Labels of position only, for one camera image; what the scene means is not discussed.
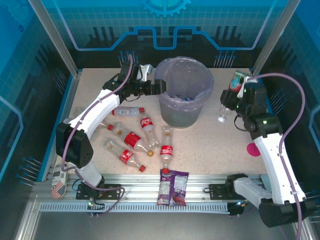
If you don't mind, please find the purple plastic bin liner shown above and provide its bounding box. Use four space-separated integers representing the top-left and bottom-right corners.
154 56 215 113

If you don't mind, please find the green red label bottle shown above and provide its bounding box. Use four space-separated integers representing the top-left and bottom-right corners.
216 70 248 124

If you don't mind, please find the red label cola bottle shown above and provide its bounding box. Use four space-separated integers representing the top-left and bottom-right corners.
159 125 175 175
138 107 161 149
103 138 147 173

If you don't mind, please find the grey plastic bin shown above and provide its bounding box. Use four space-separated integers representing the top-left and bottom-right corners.
154 56 215 129

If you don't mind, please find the clear bottle red cap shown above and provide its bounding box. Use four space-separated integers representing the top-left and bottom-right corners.
96 121 114 131

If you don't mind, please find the cola bottle orange cap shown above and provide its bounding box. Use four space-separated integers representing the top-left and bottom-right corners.
113 122 155 158

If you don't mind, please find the pink disc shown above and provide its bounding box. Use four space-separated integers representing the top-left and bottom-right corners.
246 142 261 158

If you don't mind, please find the purple snack packet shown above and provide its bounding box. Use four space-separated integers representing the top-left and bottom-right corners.
156 168 190 207

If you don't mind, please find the flag print pouch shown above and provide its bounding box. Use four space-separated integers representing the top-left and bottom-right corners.
51 163 69 200

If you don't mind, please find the metal front panel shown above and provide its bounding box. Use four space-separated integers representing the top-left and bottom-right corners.
14 209 308 240

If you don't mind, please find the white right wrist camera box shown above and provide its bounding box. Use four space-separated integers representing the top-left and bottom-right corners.
236 76 249 99

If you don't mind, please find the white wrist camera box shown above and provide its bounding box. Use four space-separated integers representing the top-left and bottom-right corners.
236 76 249 99
139 64 154 82

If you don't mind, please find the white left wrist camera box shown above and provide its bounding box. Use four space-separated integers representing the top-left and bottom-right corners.
139 64 154 82

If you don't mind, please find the right aluminium side rail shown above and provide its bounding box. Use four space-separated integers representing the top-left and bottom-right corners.
249 68 295 176

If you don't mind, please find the aluminium side rail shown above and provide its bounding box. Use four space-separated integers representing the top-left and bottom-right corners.
37 71 82 182
249 68 295 176

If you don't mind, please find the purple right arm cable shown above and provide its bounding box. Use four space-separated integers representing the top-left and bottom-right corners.
246 72 306 240

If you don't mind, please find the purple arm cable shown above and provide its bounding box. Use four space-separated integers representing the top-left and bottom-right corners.
60 53 125 217
246 72 306 240

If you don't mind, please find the left aluminium side rail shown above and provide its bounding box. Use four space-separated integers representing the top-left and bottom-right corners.
37 71 82 182

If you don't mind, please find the right aluminium frame post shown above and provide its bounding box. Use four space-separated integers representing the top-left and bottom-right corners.
250 0 302 78

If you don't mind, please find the aluminium frame post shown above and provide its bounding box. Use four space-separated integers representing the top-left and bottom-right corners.
27 0 83 77
250 0 302 78

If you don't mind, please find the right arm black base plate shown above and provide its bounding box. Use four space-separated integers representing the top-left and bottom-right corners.
208 183 256 201

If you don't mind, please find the left aluminium frame post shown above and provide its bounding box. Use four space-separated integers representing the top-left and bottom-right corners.
27 0 83 77

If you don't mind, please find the aluminium front rail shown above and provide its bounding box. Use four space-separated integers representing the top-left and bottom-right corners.
31 173 302 204

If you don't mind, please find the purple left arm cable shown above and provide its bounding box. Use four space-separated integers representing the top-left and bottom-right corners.
60 53 125 217

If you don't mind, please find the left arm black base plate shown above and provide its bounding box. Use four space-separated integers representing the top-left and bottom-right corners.
75 183 123 201

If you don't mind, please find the slotted grey cable duct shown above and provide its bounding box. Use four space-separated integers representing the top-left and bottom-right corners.
39 201 231 214

